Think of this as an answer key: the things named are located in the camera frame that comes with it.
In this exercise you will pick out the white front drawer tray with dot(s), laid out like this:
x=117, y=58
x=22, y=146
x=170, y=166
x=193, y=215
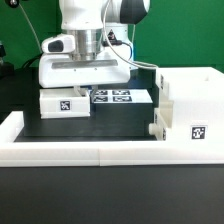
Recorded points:
x=162, y=120

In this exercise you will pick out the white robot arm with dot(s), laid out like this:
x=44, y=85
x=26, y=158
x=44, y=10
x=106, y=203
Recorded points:
x=81, y=55

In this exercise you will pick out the white fiducial marker sheet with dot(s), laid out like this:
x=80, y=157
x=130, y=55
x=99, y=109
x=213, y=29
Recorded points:
x=120, y=96

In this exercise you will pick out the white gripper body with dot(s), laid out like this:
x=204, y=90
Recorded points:
x=59, y=65

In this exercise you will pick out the white drawer cabinet box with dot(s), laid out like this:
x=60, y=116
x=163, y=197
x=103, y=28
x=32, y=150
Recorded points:
x=197, y=94

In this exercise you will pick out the white drawer tray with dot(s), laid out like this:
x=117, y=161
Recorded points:
x=62, y=103
x=162, y=120

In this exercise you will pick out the white U-shaped border frame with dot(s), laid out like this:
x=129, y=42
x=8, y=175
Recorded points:
x=115, y=153

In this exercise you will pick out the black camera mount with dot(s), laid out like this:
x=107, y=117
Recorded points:
x=6, y=68

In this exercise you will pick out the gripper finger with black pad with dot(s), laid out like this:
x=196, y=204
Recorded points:
x=79, y=92
x=94, y=90

